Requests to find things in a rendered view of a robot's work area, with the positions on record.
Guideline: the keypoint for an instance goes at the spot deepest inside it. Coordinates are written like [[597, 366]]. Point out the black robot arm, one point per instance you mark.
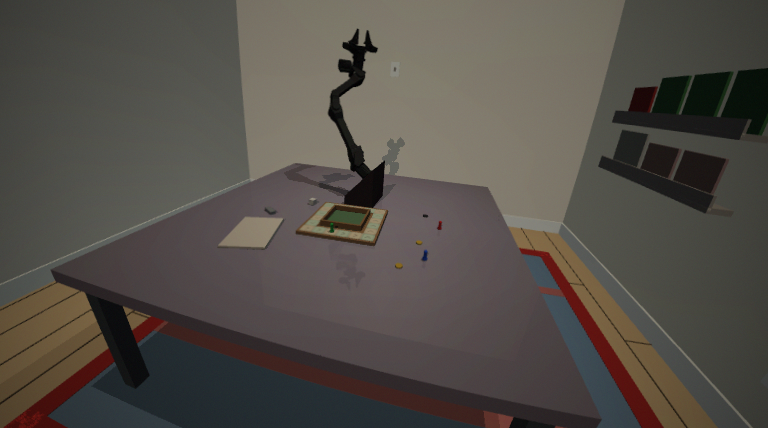
[[355, 153]]

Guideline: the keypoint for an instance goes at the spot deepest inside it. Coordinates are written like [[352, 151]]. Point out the beige flat rectangular board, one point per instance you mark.
[[251, 233]]

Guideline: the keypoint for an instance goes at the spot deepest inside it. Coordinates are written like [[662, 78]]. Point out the beige board track with arrow squares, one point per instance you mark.
[[337, 238]]

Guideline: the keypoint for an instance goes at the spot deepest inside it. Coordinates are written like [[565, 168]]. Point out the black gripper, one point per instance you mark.
[[359, 50]]

